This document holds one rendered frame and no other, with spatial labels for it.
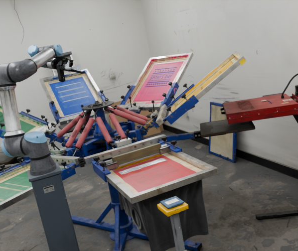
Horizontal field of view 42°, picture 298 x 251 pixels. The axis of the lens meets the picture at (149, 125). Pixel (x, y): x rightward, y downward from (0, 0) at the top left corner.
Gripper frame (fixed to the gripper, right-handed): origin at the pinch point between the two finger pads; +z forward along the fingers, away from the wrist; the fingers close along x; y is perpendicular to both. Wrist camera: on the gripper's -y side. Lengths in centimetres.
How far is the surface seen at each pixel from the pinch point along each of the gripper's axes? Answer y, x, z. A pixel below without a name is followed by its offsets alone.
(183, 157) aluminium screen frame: -41, 50, 66
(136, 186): -63, 12, 53
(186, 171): -48, 33, 76
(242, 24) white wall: 110, 238, 38
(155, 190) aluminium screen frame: -60, -1, 71
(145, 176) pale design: -58, 27, 51
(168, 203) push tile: -62, -13, 85
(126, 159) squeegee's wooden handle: -52, 40, 28
